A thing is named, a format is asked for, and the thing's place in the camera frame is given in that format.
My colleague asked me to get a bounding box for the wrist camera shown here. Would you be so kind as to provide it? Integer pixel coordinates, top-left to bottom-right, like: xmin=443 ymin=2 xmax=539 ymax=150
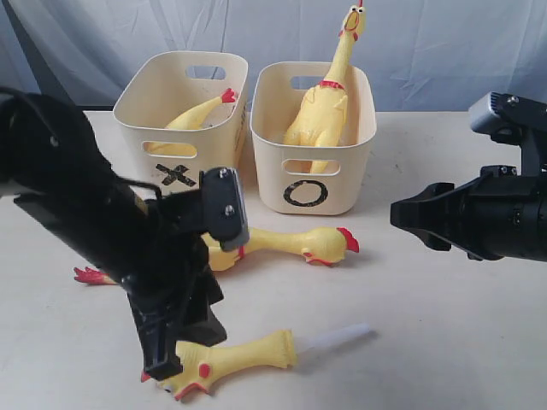
xmin=200 ymin=167 xmax=250 ymax=252
xmin=468 ymin=91 xmax=546 ymax=177

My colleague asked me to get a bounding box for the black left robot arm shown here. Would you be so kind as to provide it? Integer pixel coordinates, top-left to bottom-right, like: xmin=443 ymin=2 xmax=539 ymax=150
xmin=1 ymin=87 xmax=226 ymax=380

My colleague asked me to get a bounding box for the cream bin marked X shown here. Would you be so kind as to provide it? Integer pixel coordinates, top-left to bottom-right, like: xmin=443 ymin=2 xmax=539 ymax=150
xmin=114 ymin=50 xmax=249 ymax=195

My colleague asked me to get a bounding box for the headless rubber chicken body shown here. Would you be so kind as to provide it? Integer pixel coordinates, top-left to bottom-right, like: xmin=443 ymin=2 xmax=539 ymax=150
xmin=144 ymin=88 xmax=238 ymax=157

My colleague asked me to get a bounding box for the detached rubber chicken head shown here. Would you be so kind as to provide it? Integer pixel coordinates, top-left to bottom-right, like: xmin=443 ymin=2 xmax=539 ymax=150
xmin=158 ymin=330 xmax=297 ymax=399

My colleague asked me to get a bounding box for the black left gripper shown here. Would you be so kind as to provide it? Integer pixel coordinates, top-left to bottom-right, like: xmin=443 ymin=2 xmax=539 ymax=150
xmin=123 ymin=189 xmax=227 ymax=381

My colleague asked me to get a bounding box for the white plastic squeaker tube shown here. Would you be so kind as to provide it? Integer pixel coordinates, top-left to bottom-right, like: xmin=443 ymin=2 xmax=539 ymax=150
xmin=294 ymin=323 xmax=371 ymax=354

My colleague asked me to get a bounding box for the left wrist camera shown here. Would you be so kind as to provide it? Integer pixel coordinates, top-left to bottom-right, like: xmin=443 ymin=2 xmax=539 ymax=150
xmin=200 ymin=167 xmax=250 ymax=252

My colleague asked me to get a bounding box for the cream bin marked O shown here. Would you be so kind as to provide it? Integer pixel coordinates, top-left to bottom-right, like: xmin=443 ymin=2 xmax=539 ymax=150
xmin=250 ymin=61 xmax=377 ymax=215

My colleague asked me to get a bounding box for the blue backdrop curtain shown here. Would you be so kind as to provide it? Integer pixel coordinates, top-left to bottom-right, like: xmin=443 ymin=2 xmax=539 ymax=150
xmin=1 ymin=1 xmax=546 ymax=111

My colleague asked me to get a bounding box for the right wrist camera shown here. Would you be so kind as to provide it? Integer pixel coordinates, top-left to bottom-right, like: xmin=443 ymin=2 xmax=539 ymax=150
xmin=468 ymin=91 xmax=546 ymax=177

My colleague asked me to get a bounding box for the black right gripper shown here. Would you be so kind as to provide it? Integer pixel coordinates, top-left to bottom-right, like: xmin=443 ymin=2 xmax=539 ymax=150
xmin=390 ymin=165 xmax=546 ymax=261

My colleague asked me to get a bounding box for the whole yellow rubber chicken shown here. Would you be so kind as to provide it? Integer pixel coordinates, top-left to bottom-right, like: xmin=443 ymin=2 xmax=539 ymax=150
xmin=283 ymin=1 xmax=366 ymax=148

